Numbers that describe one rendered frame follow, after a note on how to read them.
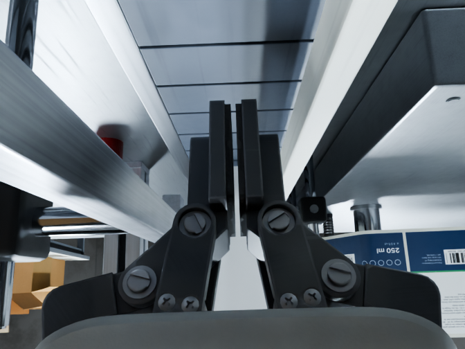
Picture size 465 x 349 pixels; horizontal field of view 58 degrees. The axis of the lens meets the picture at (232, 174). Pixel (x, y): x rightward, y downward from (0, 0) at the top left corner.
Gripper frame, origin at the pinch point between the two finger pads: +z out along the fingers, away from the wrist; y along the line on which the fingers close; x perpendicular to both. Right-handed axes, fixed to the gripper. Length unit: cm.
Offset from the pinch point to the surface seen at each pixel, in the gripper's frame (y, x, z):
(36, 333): -227, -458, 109
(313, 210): 8.4, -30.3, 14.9
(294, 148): 3.1, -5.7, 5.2
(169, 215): -2.9, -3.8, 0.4
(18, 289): -134, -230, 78
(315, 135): 3.8, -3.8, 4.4
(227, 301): -1.2, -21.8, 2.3
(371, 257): 18, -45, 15
